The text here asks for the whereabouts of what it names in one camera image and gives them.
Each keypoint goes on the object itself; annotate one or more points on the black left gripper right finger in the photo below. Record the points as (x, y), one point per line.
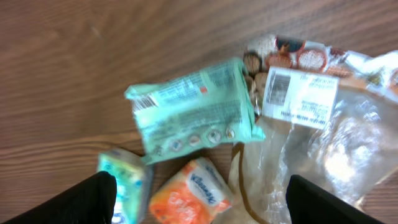
(310, 204)

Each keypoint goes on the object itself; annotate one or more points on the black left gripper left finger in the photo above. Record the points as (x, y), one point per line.
(90, 201)

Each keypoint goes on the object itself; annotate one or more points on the blue-green tissue pack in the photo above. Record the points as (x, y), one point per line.
(133, 183)

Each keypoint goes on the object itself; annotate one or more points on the brown clear snack pouch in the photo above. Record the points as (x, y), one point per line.
(329, 115)

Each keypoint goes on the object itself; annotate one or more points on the orange Kleenex tissue pack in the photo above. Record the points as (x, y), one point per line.
(194, 195)

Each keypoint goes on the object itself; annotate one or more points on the teal wet wipes pack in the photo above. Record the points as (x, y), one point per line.
(200, 110)

